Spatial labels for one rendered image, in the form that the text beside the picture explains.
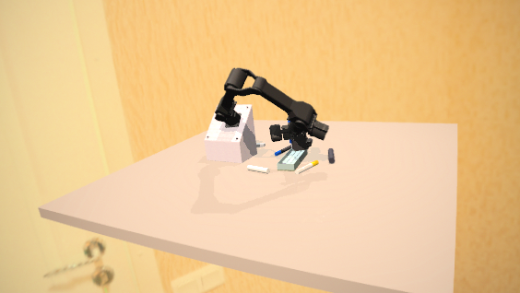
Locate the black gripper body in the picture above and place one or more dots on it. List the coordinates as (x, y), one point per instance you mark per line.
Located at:
(276, 132)

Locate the black pen with blue cap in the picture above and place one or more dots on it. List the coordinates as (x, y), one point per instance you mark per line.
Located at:
(283, 150)

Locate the white marker with yellow cap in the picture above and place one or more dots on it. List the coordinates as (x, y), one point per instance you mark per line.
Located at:
(307, 167)

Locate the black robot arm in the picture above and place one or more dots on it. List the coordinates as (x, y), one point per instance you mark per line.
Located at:
(302, 115)

